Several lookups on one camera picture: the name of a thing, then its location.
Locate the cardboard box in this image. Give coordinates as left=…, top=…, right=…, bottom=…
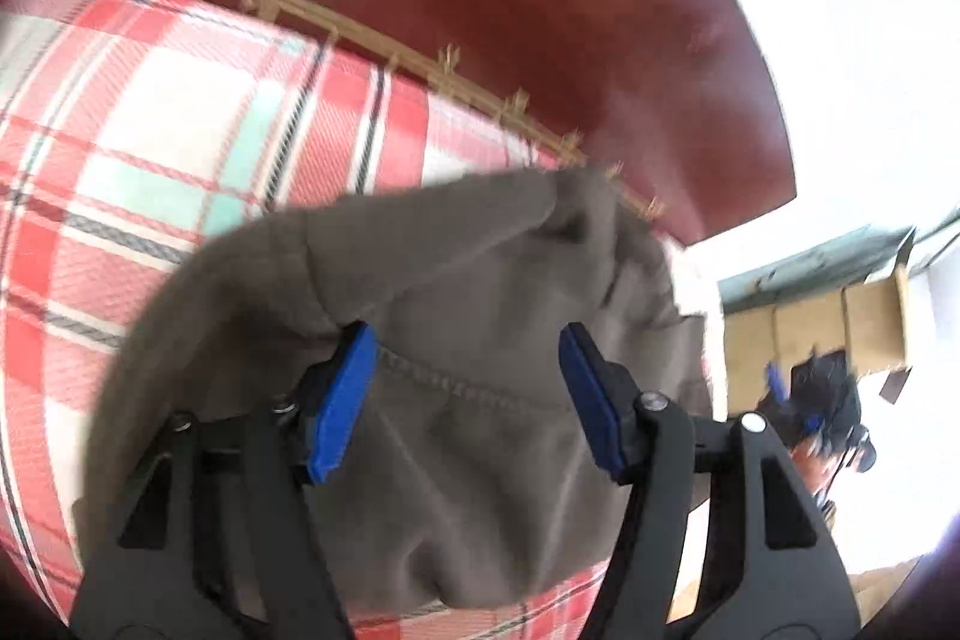
left=721, top=269, right=919, bottom=414

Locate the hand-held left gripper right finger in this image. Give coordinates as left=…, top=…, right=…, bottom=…
left=559, top=321, right=863, bottom=640

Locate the black cable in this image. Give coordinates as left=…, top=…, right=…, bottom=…
left=821, top=452, right=860, bottom=521

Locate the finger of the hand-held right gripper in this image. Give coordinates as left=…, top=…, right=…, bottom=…
left=756, top=362, right=788, bottom=412
left=780, top=411, right=826, bottom=450

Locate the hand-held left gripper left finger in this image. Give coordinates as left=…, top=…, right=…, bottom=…
left=71, top=320, right=378, bottom=640

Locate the grey hoodie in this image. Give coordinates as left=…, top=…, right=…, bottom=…
left=71, top=164, right=713, bottom=615

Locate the dark green panel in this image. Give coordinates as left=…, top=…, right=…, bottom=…
left=718, top=225, right=916, bottom=313

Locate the red plaid bed sheet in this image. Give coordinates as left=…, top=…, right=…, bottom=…
left=0, top=0, right=721, bottom=640

